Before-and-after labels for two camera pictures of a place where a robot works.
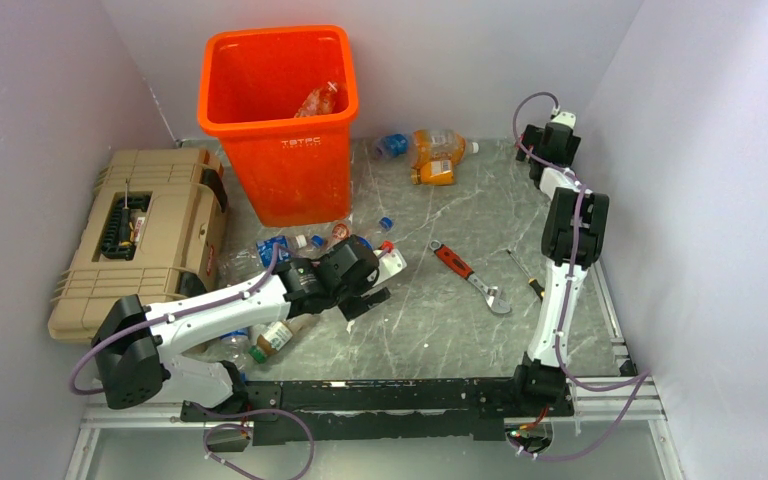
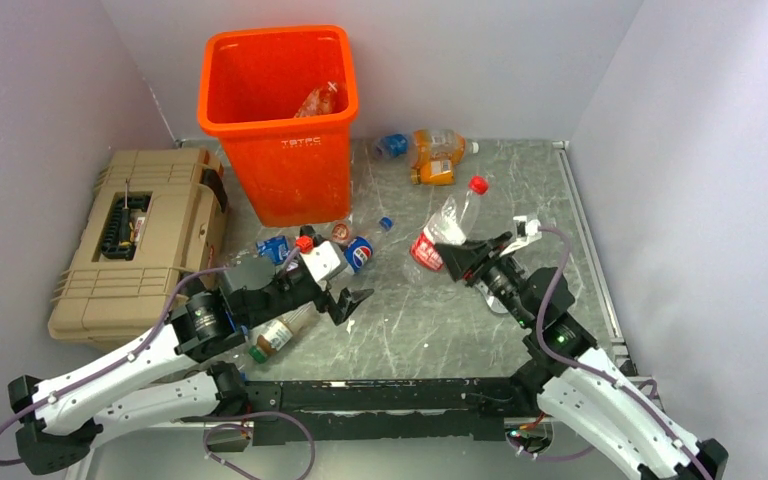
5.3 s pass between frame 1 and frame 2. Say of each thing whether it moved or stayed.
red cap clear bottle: stayed
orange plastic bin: stayed
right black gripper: moved
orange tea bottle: stayed
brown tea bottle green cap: stayed
